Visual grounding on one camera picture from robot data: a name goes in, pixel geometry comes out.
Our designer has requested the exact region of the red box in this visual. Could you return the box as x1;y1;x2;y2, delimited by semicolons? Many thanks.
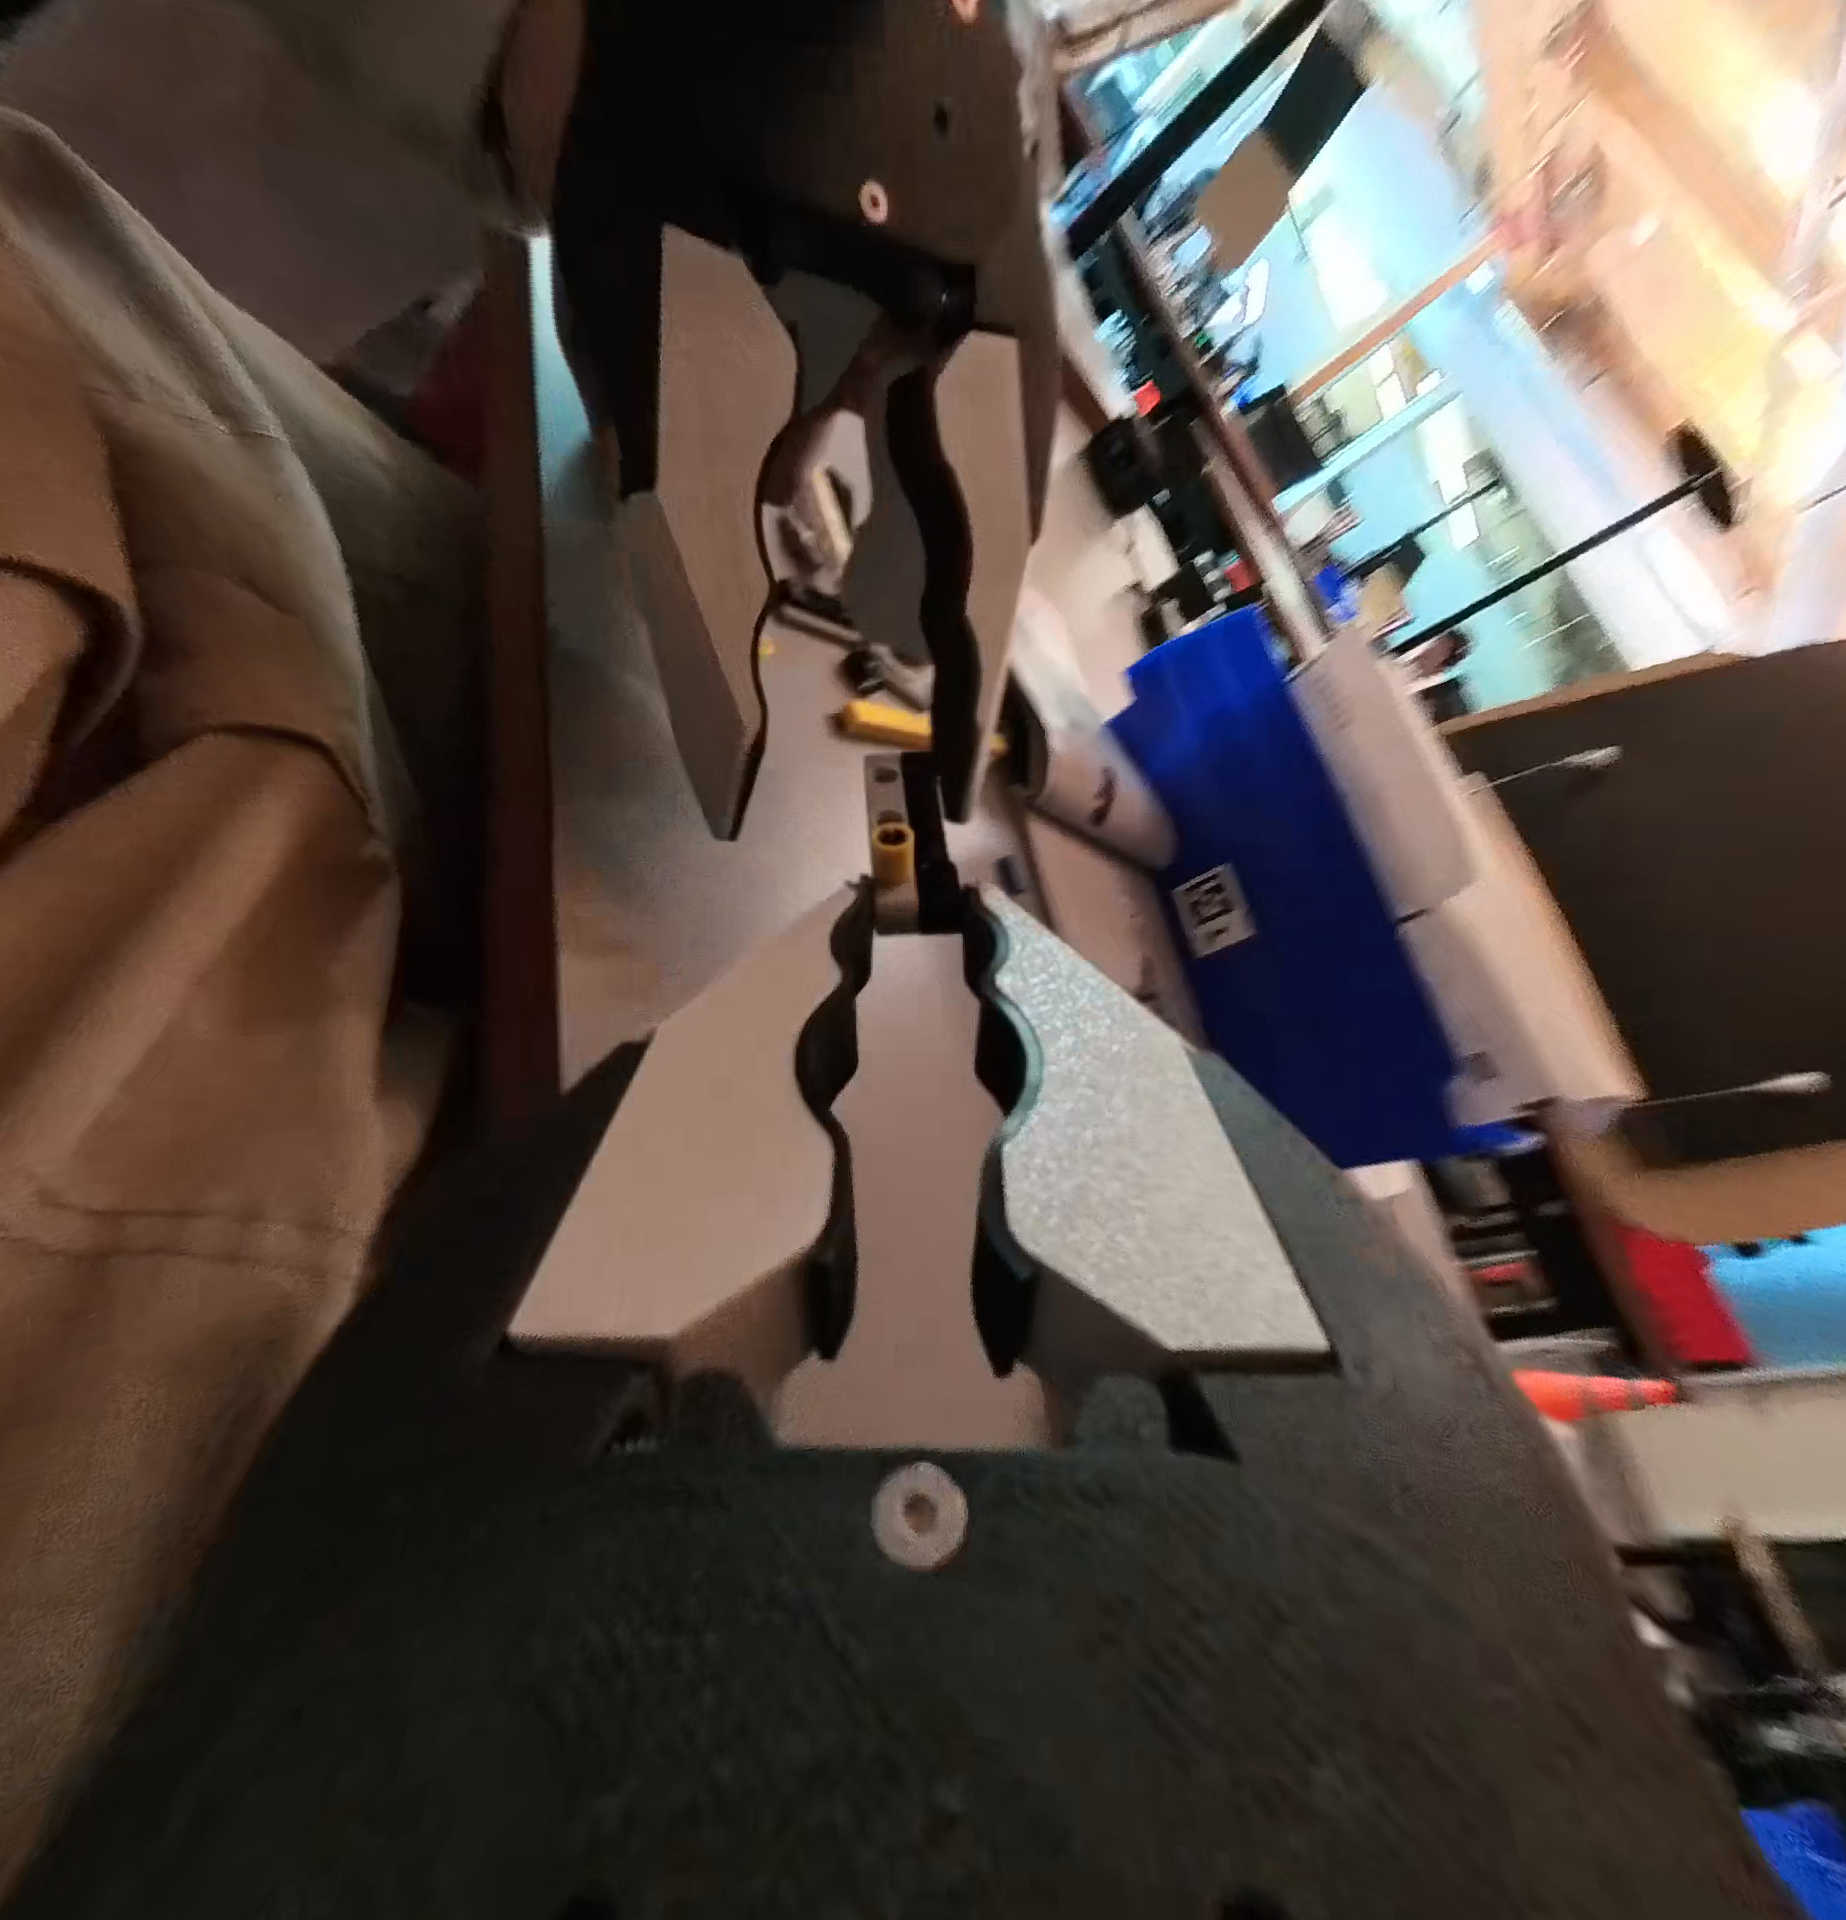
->
1590;1202;1759;1375

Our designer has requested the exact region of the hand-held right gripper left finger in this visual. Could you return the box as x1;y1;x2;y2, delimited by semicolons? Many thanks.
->
507;883;881;1396

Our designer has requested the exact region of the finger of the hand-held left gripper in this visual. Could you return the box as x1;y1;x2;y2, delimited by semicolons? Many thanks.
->
837;330;1052;826
628;219;806;845

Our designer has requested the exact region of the yellow lego beam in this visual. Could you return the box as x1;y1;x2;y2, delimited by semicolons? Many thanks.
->
837;700;1013;758

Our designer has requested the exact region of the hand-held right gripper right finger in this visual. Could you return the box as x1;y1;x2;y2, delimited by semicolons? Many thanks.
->
963;883;1337;1378

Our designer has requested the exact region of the blue plastic bin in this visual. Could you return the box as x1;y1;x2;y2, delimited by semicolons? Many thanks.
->
1104;606;1526;1167

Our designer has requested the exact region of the orange traffic cone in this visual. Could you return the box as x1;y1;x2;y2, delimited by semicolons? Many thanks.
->
1515;1361;1676;1424

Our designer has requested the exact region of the olive beige cloth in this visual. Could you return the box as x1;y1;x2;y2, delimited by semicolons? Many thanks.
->
0;88;482;845

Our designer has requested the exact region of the small grey lego assembly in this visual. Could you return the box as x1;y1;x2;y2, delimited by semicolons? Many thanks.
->
860;755;973;940

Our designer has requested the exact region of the cluster of small lego pieces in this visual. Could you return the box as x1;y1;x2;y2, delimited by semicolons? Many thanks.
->
758;580;933;707

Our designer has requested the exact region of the white cardboard box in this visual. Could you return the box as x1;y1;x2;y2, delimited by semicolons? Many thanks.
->
1287;629;1484;920

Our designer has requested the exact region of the lego instruction booklet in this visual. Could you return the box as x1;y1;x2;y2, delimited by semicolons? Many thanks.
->
1013;700;1170;863

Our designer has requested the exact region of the black cabinet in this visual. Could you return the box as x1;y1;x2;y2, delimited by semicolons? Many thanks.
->
1440;638;1846;1246

